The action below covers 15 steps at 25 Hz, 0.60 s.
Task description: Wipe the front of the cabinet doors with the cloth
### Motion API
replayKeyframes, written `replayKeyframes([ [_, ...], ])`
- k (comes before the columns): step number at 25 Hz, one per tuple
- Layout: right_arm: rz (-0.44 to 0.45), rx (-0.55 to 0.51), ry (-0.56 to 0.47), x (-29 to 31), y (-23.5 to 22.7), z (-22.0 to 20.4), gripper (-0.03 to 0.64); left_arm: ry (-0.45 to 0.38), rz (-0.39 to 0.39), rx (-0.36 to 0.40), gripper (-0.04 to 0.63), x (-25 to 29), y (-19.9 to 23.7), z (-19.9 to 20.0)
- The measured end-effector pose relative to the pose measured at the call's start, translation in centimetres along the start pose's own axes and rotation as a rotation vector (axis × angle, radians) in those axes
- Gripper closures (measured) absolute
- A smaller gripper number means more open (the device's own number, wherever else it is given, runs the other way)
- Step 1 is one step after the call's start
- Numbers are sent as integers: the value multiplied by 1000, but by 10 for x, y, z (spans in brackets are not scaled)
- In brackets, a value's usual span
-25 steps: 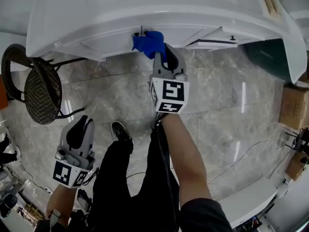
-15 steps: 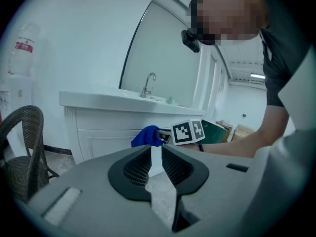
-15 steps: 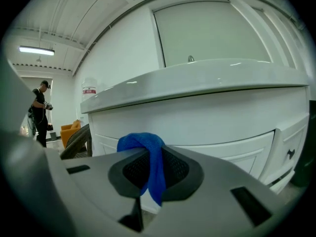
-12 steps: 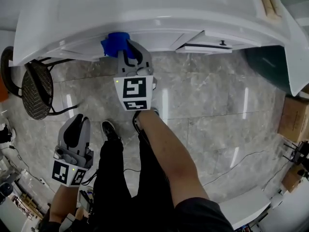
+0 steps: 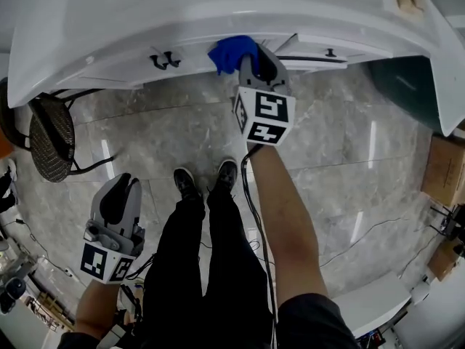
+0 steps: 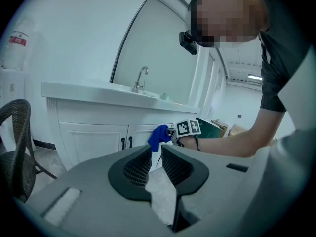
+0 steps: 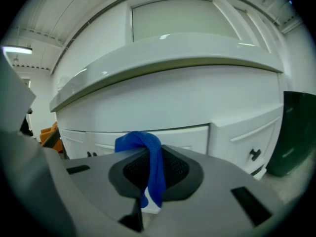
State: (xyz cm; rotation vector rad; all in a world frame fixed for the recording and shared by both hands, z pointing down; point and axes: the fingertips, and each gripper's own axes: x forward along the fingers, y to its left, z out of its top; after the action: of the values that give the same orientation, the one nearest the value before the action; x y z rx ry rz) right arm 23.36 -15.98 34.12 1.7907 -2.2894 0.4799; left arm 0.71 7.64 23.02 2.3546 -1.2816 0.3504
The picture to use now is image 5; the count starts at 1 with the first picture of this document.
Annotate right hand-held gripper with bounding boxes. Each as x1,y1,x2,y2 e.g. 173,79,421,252
232,44,297,147

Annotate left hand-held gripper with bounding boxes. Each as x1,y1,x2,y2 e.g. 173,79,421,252
79,172,147,286

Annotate blue cloth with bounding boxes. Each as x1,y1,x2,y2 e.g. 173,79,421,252
207,34,260,76

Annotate white cabinet door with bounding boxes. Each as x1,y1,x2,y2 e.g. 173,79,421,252
161,36,222,83
274,33,394,73

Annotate person's right forearm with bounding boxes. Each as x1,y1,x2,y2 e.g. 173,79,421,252
246,143,330,314

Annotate person's left forearm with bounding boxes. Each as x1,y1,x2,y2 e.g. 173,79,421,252
73,277,124,342

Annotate white cabinet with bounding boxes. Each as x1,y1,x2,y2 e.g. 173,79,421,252
7,0,465,137

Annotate person's left black shoe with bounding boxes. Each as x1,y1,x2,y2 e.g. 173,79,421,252
173,167,202,204

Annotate person's black shoe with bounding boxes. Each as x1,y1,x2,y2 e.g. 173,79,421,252
173,167,202,204
214,159,239,196

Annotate person's legs in black trousers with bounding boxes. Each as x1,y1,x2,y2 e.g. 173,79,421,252
139,189,279,349

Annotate person's right black shoe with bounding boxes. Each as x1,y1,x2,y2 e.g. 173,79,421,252
214,159,239,196

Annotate orange object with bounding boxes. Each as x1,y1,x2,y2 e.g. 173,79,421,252
0,127,15,159

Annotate dark green bin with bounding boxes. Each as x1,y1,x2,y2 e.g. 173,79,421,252
368,54,448,135

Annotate large cardboard box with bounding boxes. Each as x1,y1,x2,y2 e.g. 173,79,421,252
420,135,465,208

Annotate person's black right sleeve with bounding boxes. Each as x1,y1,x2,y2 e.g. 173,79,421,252
276,292,361,349

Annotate black stand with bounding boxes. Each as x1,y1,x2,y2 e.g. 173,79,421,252
429,203,465,241

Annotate white board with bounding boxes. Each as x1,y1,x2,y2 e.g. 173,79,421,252
331,270,414,338

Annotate small cardboard box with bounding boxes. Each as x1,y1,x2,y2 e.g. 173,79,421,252
426,238,465,282

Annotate woven chair with black frame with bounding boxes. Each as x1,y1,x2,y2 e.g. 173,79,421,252
0,77,123,184

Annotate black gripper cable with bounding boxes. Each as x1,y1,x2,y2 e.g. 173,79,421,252
239,143,280,341

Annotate thin black floor cable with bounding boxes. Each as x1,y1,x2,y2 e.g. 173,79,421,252
319,216,442,279

